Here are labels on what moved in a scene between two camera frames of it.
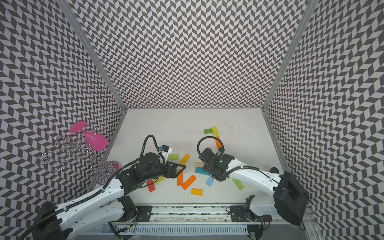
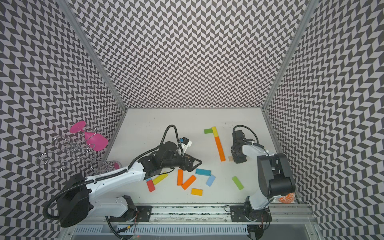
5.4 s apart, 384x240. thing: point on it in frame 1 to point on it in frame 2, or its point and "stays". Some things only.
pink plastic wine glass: [97, 142] stays
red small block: [151, 186] stays
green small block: [208, 131] stays
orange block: [218, 143] stays
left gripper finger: [181, 171] to [195, 166]
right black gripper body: [209, 169] to [238, 157]
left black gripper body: [166, 171] to [182, 162]
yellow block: [215, 131] stays
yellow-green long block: [160, 179] stays
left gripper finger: [177, 164] to [194, 159]
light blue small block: [210, 181] stays
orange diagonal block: [188, 182] stays
